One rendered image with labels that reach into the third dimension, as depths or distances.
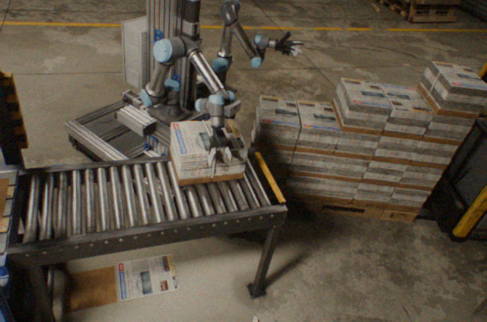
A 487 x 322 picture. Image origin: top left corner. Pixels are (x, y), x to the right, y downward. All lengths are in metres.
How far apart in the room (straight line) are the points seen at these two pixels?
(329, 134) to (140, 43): 1.46
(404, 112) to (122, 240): 1.97
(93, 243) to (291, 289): 1.43
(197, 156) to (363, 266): 1.65
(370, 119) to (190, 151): 1.35
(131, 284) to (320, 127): 1.64
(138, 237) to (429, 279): 2.20
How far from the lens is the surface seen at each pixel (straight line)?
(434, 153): 3.21
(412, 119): 2.95
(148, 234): 1.99
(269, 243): 2.35
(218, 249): 2.93
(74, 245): 1.98
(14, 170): 2.39
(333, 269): 3.05
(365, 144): 2.97
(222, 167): 2.17
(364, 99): 2.83
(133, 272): 2.80
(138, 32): 2.84
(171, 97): 2.58
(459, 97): 2.98
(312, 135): 2.84
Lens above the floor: 2.33
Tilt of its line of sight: 37 degrees down
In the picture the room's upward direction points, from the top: 10 degrees clockwise
